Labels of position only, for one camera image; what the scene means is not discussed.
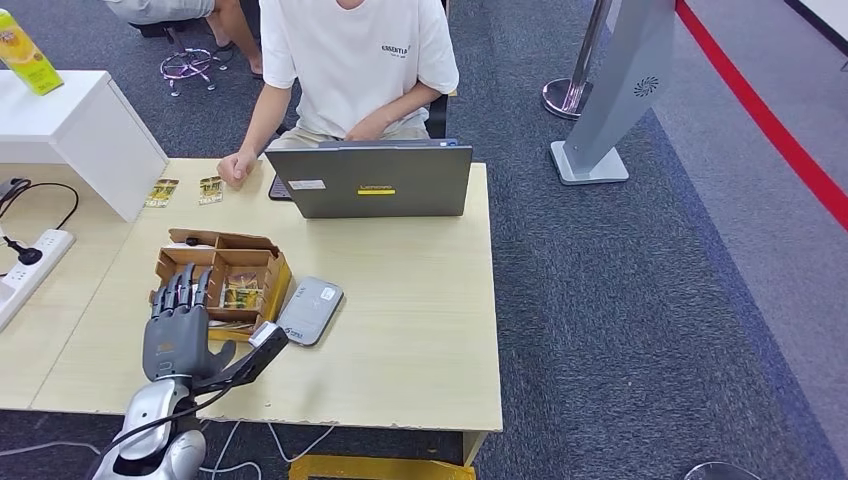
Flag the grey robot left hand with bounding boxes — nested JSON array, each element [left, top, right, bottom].
[[141, 262, 238, 384]]

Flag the person's left hand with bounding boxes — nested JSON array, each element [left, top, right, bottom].
[[344, 111, 395, 142]]

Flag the person's right hand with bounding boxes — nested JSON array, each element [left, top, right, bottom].
[[216, 149, 259, 189]]

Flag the yellow patterned card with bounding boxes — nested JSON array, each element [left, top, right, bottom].
[[144, 178, 181, 210], [197, 175, 225, 207]]

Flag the person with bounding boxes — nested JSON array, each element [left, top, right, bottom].
[[216, 0, 460, 189], [104, 0, 264, 76]]

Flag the yellow green key cards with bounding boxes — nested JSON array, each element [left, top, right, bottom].
[[223, 271, 266, 311]]

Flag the grey card reader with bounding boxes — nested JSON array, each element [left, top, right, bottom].
[[275, 276, 346, 348]]

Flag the grey laptop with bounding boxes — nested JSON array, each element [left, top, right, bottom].
[[264, 138, 474, 220]]

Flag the cardboard divided organizer box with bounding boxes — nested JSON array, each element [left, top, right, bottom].
[[149, 227, 295, 344]]

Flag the chrome stool base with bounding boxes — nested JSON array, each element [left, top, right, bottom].
[[159, 42, 230, 99]]

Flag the white power strip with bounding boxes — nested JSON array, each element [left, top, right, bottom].
[[0, 228, 77, 333]]

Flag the white shelf riser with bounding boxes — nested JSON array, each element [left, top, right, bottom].
[[0, 69, 170, 223]]

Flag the black plug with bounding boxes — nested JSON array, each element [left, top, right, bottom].
[[3, 236, 44, 268]]

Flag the yellow green drink carton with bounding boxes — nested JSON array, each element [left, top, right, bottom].
[[0, 7, 66, 97]]

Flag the grey kiosk stand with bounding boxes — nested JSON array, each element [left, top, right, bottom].
[[549, 0, 678, 187]]

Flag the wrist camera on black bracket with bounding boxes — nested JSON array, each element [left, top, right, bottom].
[[190, 321, 291, 397]]

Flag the white floor cable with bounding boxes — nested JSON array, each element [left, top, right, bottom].
[[198, 420, 265, 480], [0, 440, 101, 458], [268, 423, 336, 465]]

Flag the chrome stanchion post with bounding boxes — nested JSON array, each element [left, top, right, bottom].
[[541, 0, 617, 122]]

